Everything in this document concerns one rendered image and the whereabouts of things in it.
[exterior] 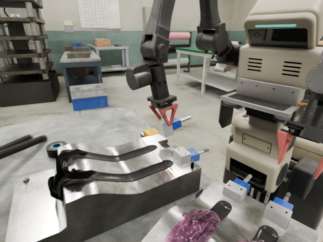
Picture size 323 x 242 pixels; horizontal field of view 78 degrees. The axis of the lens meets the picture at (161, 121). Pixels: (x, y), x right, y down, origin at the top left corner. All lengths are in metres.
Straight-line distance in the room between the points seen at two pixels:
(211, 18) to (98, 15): 6.27
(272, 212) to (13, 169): 0.85
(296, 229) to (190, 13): 7.63
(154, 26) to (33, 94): 4.01
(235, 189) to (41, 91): 4.18
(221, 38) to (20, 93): 4.10
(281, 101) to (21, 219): 0.83
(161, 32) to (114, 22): 6.41
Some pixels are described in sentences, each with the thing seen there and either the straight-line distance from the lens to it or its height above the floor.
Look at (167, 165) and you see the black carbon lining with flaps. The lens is 0.64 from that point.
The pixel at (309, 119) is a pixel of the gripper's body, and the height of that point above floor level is 1.10.
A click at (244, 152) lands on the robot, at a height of 0.80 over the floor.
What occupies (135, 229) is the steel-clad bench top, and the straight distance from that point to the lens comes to 0.59.
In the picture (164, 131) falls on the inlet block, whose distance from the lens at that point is 0.69.
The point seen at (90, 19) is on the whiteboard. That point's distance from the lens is 6.95.
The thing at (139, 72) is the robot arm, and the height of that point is 1.16.
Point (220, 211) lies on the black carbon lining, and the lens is 0.58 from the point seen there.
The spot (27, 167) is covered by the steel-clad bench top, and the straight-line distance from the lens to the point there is 0.92.
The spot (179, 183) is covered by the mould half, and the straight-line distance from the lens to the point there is 0.61.
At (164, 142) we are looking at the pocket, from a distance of 0.77.
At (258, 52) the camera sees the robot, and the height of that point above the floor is 1.20.
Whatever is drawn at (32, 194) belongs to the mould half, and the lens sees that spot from 0.68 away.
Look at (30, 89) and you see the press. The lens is 4.50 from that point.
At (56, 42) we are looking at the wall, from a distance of 6.96.
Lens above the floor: 1.27
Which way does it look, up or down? 24 degrees down
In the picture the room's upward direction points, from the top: straight up
